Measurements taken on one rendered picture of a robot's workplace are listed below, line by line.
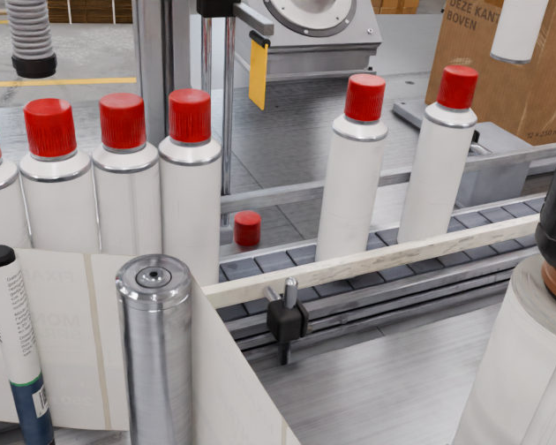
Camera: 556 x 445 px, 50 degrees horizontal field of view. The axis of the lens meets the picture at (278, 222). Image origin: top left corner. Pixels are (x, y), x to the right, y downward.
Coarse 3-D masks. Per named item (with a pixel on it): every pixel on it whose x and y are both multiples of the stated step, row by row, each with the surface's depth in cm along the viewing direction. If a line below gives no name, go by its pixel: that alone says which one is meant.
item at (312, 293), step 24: (456, 216) 74; (480, 216) 74; (504, 216) 75; (384, 240) 68; (528, 240) 70; (240, 264) 62; (264, 264) 63; (288, 264) 63; (408, 264) 64; (432, 264) 65; (456, 264) 66; (312, 288) 60; (336, 288) 60; (360, 288) 61; (240, 312) 56; (264, 312) 57
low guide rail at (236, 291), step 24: (528, 216) 68; (432, 240) 62; (456, 240) 63; (480, 240) 65; (504, 240) 67; (312, 264) 57; (336, 264) 58; (360, 264) 59; (384, 264) 60; (216, 288) 53; (240, 288) 54
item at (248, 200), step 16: (480, 160) 69; (496, 160) 70; (512, 160) 71; (528, 160) 72; (384, 176) 64; (400, 176) 65; (256, 192) 59; (272, 192) 59; (288, 192) 59; (304, 192) 60; (320, 192) 61; (224, 208) 57; (240, 208) 58; (32, 240) 51
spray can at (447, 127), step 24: (456, 72) 56; (456, 96) 56; (432, 120) 58; (456, 120) 57; (432, 144) 59; (456, 144) 58; (432, 168) 60; (456, 168) 60; (408, 192) 64; (432, 192) 61; (456, 192) 62; (408, 216) 64; (432, 216) 62; (408, 240) 65
